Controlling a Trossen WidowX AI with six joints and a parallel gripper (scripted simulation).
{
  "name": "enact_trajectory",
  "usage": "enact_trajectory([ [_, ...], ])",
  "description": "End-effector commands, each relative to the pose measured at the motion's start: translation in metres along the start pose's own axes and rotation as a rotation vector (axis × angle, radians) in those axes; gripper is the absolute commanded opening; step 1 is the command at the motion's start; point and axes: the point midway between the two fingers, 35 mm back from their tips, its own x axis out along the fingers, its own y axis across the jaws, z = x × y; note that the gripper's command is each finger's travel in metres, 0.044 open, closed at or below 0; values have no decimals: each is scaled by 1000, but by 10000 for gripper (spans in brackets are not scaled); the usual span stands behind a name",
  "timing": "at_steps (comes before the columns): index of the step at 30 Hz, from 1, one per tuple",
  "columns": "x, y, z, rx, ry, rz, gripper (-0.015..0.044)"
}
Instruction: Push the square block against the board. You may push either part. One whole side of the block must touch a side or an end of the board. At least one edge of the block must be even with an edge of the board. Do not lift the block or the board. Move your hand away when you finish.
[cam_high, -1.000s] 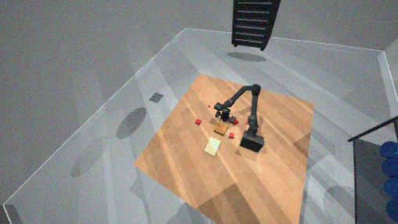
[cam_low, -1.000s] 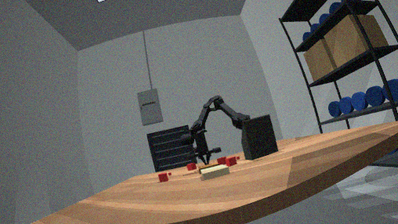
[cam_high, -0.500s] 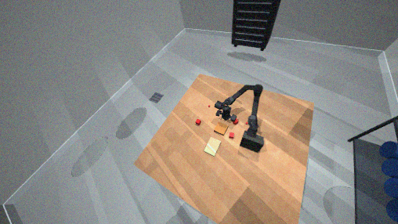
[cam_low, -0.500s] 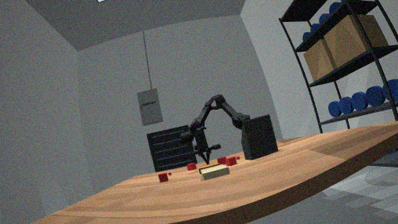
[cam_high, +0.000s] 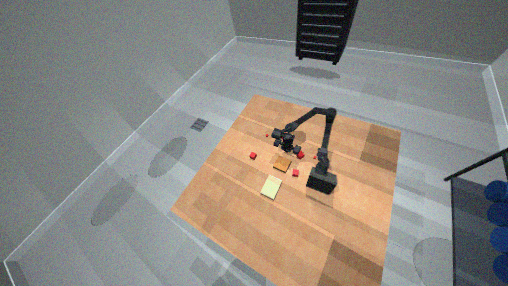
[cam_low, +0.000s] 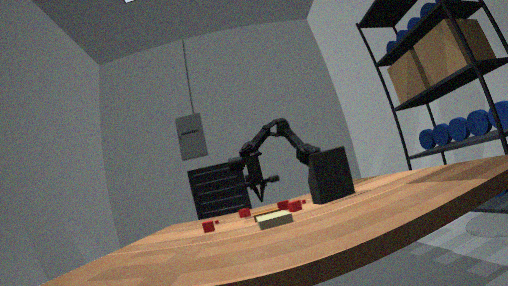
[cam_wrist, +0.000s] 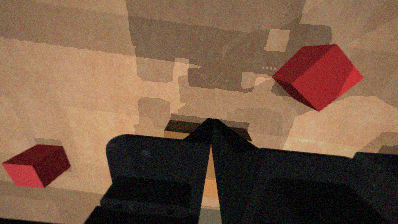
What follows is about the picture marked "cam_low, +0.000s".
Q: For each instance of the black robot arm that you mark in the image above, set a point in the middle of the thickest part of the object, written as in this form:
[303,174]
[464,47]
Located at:
[249,152]

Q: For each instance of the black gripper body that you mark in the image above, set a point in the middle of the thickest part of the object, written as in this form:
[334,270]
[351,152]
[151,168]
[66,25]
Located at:
[255,175]

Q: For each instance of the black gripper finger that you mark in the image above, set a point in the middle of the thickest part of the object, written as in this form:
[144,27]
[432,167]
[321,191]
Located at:
[262,188]
[255,189]

